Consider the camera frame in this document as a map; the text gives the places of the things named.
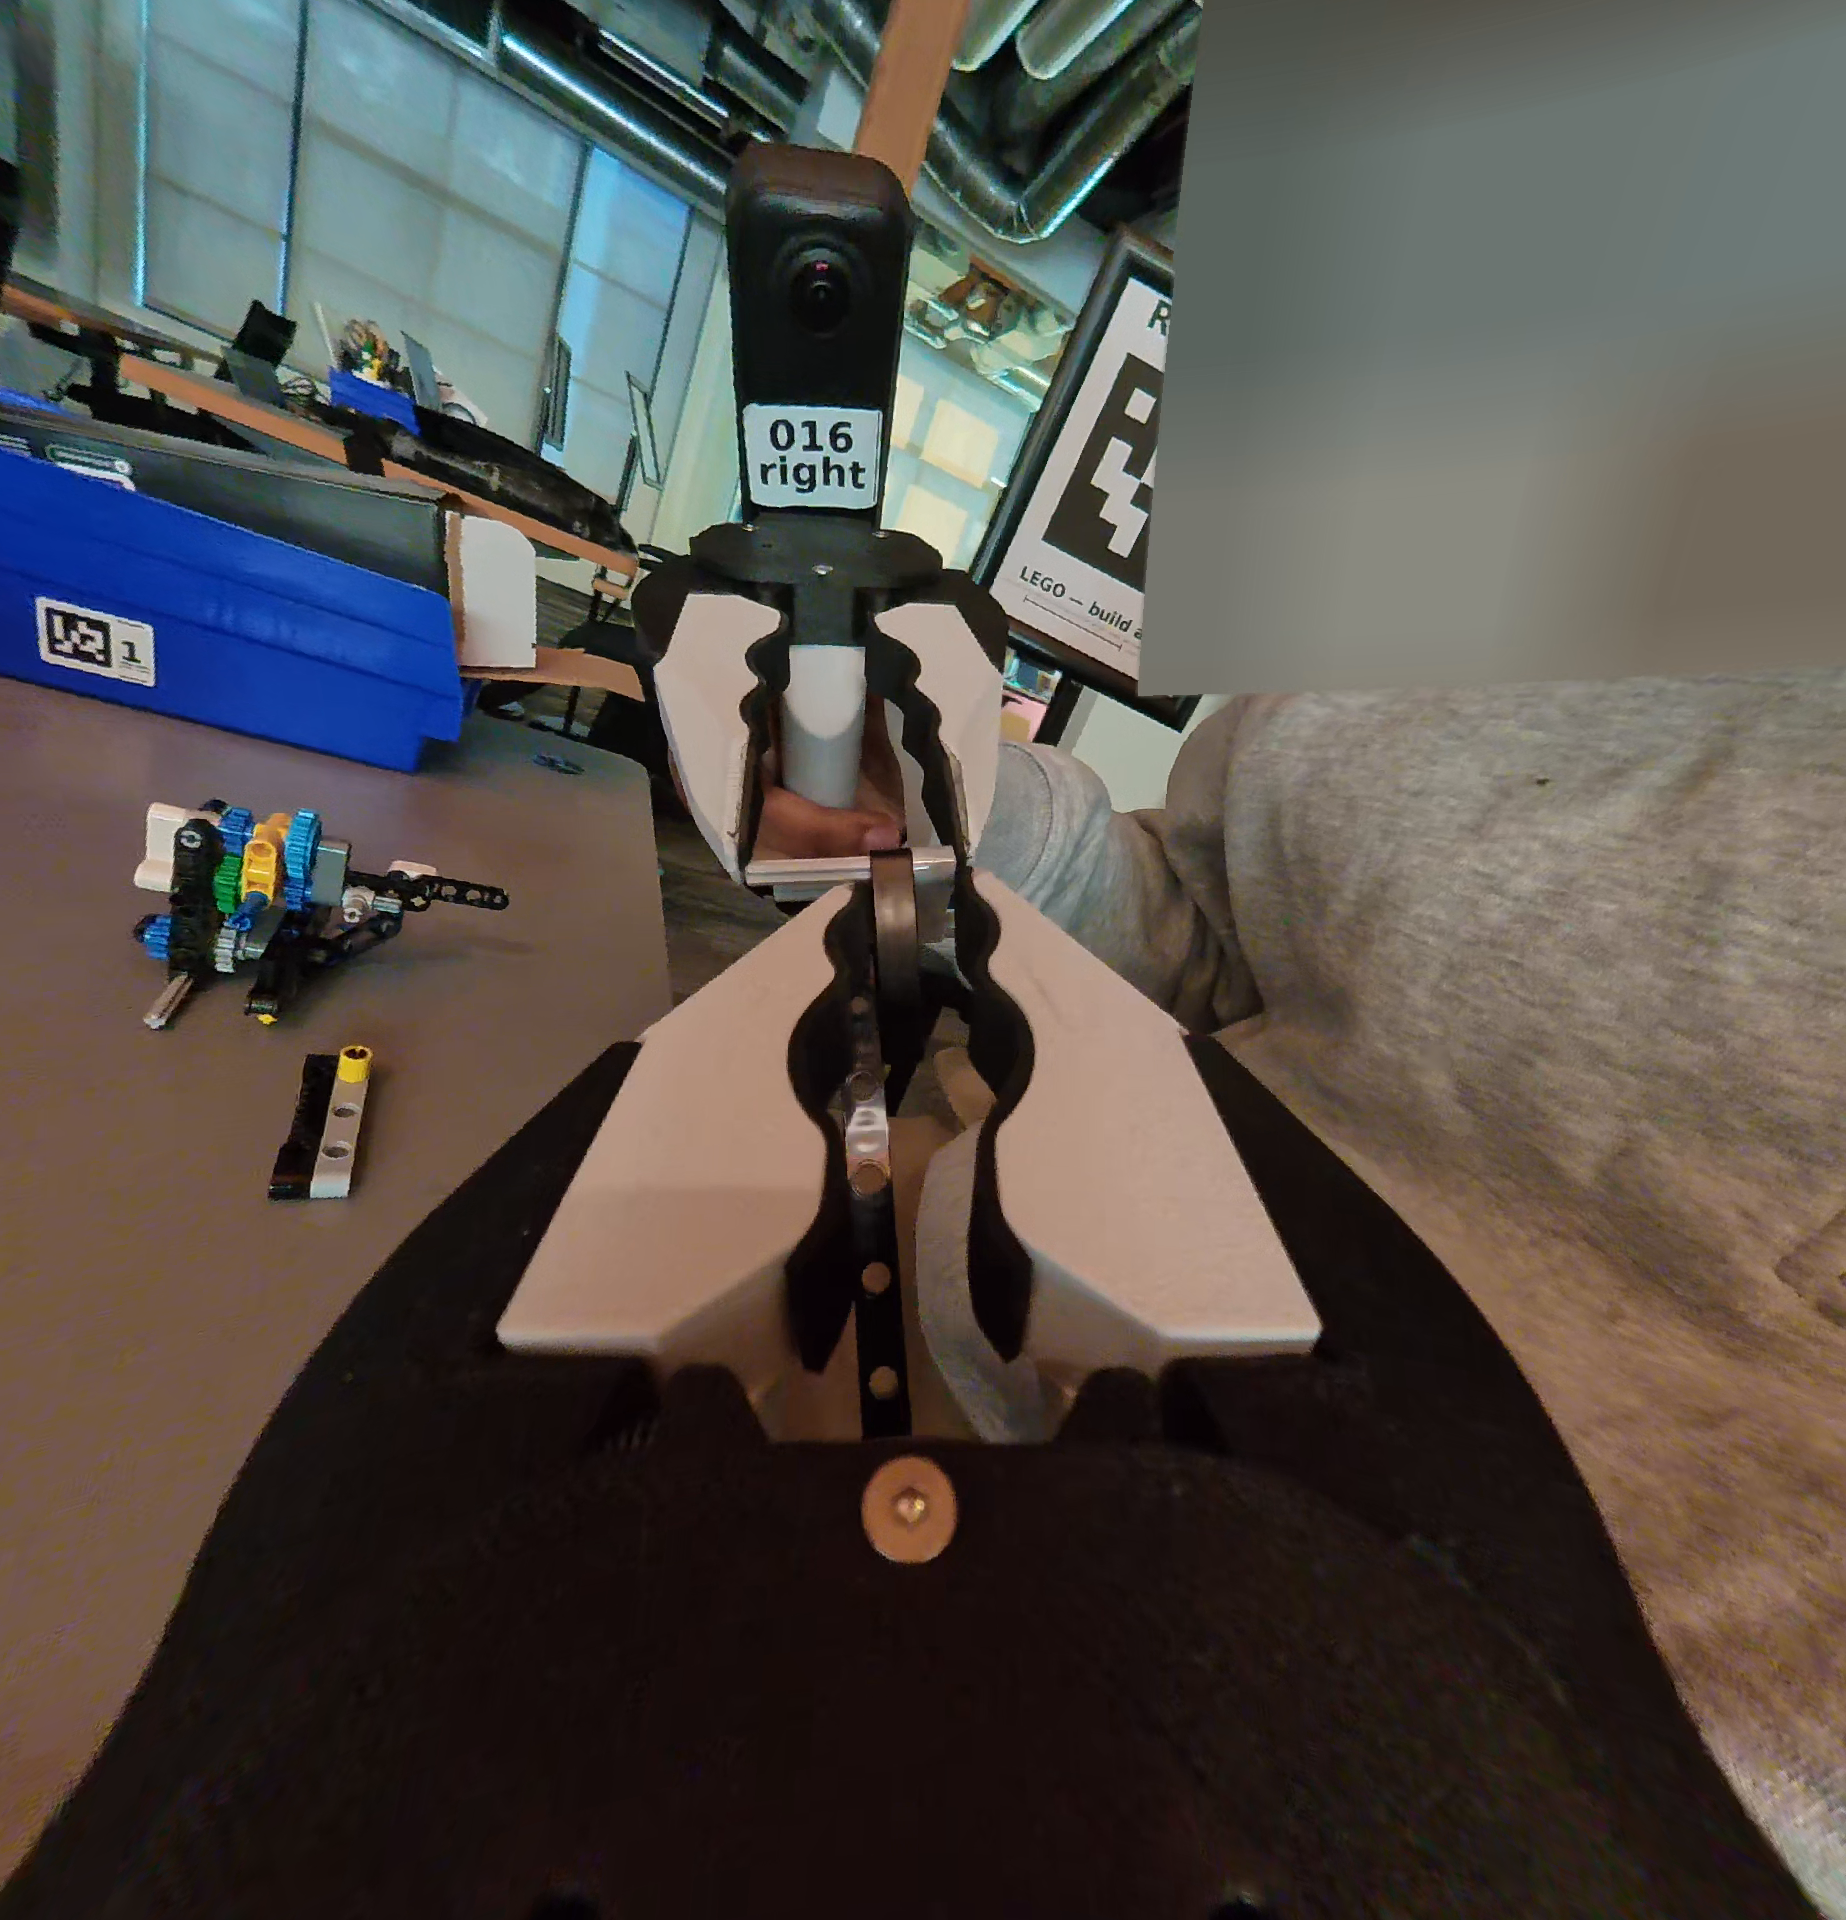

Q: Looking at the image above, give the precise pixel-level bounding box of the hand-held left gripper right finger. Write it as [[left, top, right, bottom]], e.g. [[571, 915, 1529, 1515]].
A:
[[923, 877, 1324, 1442]]

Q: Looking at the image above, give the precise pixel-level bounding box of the person's right forearm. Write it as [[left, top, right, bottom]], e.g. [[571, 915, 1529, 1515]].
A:
[[998, 740, 1255, 1029]]

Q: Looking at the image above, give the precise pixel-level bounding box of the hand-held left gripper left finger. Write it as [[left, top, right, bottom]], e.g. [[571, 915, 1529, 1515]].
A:
[[498, 884, 874, 1373]]

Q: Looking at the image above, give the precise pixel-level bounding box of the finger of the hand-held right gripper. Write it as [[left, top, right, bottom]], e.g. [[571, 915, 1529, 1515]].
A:
[[655, 592, 798, 888], [870, 599, 1009, 878]]

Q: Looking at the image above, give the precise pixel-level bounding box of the person in grey sweatshirt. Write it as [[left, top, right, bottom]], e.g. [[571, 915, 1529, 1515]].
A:
[[1132, 665, 1846, 1920]]

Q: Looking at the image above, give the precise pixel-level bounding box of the blue plastic bin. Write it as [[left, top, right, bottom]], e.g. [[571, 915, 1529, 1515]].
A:
[[0, 435, 467, 773]]

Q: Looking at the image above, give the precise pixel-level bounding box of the black laptop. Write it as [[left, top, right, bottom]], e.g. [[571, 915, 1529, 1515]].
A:
[[219, 299, 302, 398]]

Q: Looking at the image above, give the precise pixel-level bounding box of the wooden post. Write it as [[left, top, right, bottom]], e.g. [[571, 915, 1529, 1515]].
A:
[[849, 0, 973, 151]]

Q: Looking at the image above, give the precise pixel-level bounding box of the metal ventilation duct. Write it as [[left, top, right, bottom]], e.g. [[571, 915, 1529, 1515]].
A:
[[923, 0, 1174, 241]]

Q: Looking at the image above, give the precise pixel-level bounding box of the grey black lego rack piece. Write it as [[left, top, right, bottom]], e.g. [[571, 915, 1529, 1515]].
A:
[[269, 1042, 379, 1201]]

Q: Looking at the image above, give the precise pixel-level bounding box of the framed marker sign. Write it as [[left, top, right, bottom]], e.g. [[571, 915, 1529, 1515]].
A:
[[965, 224, 1180, 736]]

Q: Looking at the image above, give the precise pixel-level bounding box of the person's right hand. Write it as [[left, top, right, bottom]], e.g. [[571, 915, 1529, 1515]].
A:
[[760, 787, 907, 858]]

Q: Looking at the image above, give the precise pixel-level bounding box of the multicolour lego gear assembly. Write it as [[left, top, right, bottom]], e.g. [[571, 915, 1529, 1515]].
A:
[[131, 802, 508, 1035]]

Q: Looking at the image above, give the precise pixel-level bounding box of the black lego beam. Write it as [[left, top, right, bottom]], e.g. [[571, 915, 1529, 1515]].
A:
[[840, 851, 918, 1442]]

